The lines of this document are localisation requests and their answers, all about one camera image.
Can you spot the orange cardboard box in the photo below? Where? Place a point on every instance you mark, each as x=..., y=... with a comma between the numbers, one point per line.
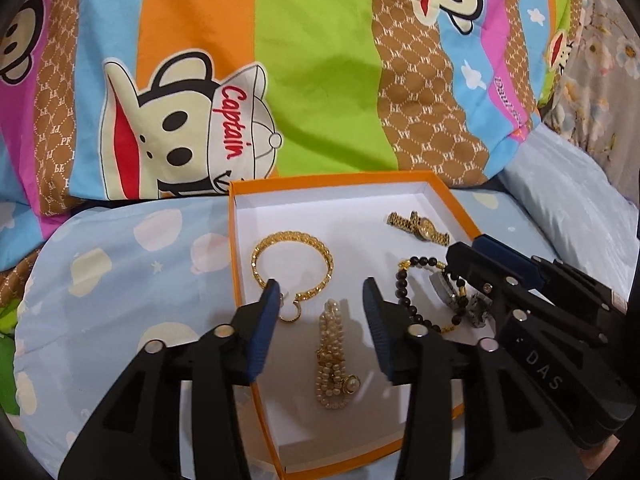
x=310, y=240

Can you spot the silver wristwatch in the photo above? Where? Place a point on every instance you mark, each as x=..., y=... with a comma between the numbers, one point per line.
x=445, y=287

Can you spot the colourful striped cartoon blanket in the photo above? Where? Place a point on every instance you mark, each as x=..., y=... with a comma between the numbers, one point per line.
x=320, y=60

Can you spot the green cushion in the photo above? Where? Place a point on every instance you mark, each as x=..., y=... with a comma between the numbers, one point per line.
x=6, y=360

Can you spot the gold wristwatch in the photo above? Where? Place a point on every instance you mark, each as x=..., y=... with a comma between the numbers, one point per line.
x=420, y=226

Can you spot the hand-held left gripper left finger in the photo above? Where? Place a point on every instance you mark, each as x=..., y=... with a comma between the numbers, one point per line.
x=262, y=330

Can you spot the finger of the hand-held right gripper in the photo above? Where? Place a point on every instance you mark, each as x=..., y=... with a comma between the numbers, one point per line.
x=515, y=260
x=470, y=265

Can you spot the light blue planet-print quilt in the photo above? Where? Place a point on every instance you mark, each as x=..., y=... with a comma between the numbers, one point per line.
x=125, y=270

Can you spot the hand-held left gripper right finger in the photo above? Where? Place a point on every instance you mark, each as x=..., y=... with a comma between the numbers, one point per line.
x=377, y=330

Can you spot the grey floral cloth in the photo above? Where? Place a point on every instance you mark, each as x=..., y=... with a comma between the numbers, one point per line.
x=600, y=75

